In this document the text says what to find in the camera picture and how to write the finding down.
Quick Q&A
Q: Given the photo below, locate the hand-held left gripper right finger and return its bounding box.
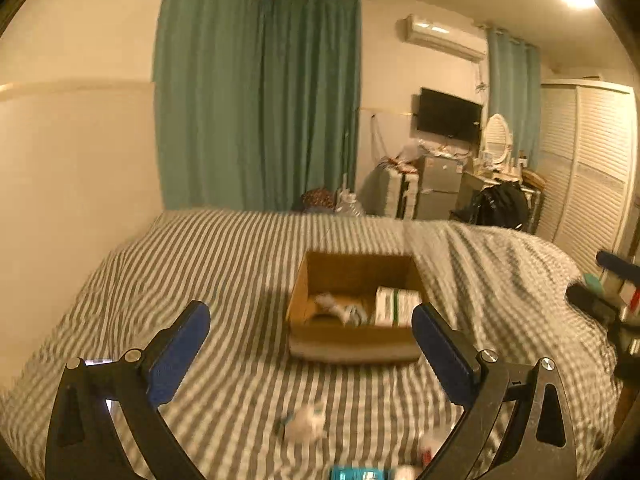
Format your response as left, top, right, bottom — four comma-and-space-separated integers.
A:
412, 303, 579, 480

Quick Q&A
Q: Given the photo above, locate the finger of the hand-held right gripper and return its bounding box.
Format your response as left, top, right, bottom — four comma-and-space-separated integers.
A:
596, 251, 640, 282
566, 273, 618, 323

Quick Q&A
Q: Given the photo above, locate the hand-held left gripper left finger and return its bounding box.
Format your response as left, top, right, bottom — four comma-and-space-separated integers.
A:
44, 301, 211, 480

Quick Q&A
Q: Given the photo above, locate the brown cardboard box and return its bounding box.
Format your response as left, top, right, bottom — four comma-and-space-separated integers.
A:
286, 251, 432, 364

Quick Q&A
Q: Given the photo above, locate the white and green carton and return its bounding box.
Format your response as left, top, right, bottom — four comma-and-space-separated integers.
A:
374, 286, 424, 329

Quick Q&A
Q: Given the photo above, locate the white and red packet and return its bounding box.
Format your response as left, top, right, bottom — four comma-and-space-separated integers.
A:
417, 429, 453, 467

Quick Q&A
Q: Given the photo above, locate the white louvered wardrobe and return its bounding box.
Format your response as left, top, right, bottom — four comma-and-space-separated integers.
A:
536, 79, 640, 283

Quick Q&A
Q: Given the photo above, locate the grey striped blanket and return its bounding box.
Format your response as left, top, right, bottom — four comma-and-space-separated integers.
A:
0, 208, 626, 480

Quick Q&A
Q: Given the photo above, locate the crumpled white wrapper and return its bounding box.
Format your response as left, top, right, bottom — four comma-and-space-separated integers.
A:
314, 293, 375, 327

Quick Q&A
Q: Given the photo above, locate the black backpack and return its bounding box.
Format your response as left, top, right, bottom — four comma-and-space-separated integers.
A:
474, 181, 530, 232

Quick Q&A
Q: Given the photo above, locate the teal packet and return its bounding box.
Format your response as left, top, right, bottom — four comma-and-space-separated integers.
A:
330, 466, 397, 480

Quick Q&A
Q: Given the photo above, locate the crumpled white paper ball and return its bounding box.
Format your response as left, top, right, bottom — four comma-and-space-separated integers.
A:
279, 402, 329, 444

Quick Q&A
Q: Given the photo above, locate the wooden dressing table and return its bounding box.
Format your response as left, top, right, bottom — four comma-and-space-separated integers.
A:
461, 162, 543, 226

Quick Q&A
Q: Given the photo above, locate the oval white mirror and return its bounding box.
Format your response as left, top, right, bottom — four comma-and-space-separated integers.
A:
481, 113, 514, 167

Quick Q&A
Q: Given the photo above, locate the small grey fridge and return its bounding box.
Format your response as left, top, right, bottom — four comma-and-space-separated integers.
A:
414, 154, 465, 221

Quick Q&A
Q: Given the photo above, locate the grey suitcase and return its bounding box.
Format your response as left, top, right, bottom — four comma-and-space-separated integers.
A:
375, 159, 422, 219

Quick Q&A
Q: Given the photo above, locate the white plastic bag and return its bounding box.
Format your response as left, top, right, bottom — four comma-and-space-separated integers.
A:
334, 187, 365, 218

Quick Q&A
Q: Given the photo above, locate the narrow green curtain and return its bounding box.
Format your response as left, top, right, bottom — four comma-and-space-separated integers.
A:
487, 27, 542, 173

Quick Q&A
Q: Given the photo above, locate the dark red patterned bag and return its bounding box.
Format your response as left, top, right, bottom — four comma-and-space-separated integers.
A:
301, 188, 337, 212

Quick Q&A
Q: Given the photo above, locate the wide green curtain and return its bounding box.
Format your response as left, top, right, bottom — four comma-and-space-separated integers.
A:
153, 0, 362, 212

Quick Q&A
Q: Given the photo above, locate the white air conditioner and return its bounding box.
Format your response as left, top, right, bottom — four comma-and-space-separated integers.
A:
397, 14, 488, 64

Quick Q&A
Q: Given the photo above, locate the black wall television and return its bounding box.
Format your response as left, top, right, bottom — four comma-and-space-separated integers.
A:
417, 87, 484, 142

